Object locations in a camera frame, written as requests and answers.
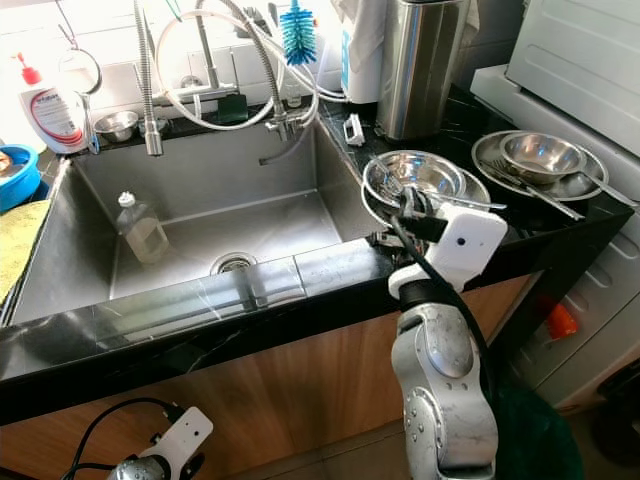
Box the steel hose sprayer faucet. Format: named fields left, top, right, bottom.
left=132, top=0, right=167, bottom=158

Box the white washing machine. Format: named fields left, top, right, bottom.
left=468, top=0, right=640, bottom=161

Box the brown wood cabinet door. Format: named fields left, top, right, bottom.
left=0, top=275, right=551, bottom=480

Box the steel knife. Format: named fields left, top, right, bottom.
left=488, top=158, right=585, bottom=222

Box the white water filter blue label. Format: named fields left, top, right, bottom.
left=335, top=15, right=391, bottom=104

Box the yellow cloth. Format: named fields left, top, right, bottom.
left=0, top=198, right=53, bottom=301

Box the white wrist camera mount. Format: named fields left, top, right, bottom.
left=153, top=405, right=216, bottom=473
left=388, top=203, right=509, bottom=301

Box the clear plastic bottle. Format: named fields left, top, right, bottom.
left=117, top=192, right=169, bottom=266

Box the orange plastic object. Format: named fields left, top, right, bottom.
left=543, top=300, right=581, bottom=341

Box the small steel cup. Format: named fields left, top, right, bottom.
left=95, top=110, right=140, bottom=144

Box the round wire strainer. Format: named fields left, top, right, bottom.
left=57, top=25, right=103, bottom=98

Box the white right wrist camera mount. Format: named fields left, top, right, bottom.
left=388, top=203, right=509, bottom=301

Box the white cabinet front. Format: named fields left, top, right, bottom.
left=510, top=215, right=640, bottom=411

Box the green sponge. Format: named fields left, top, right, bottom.
left=210, top=93, right=247, bottom=126

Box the large steel plate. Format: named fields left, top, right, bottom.
left=471, top=129, right=610, bottom=204
left=360, top=165, right=494, bottom=233

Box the white soap bottle red cap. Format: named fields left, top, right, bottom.
left=15, top=52, right=91, bottom=156

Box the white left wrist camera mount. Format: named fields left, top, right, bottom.
left=153, top=405, right=216, bottom=473

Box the white hose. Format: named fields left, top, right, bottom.
left=155, top=0, right=346, bottom=133

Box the blue plastic bowl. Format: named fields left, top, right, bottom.
left=0, top=145, right=42, bottom=213

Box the steel curved faucet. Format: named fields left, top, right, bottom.
left=195, top=0, right=316, bottom=166

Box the steel fork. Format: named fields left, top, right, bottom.
left=372, top=165, right=509, bottom=213

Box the tall steel container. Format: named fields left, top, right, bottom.
left=375, top=0, right=479, bottom=141

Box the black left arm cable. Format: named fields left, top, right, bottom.
left=60, top=397, right=183, bottom=480

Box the steel spoon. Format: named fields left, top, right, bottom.
left=572, top=168, right=639, bottom=209

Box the small white clip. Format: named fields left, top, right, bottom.
left=342, top=113, right=366, bottom=147

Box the steel sink drain strainer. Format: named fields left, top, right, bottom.
left=211, top=251, right=258, bottom=278

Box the dark green bin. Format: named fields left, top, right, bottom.
left=490, top=385, right=586, bottom=480

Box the blue bottle brush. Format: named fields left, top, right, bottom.
left=280, top=0, right=318, bottom=67

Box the stainless steel sink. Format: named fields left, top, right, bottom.
left=5, top=120, right=411, bottom=326

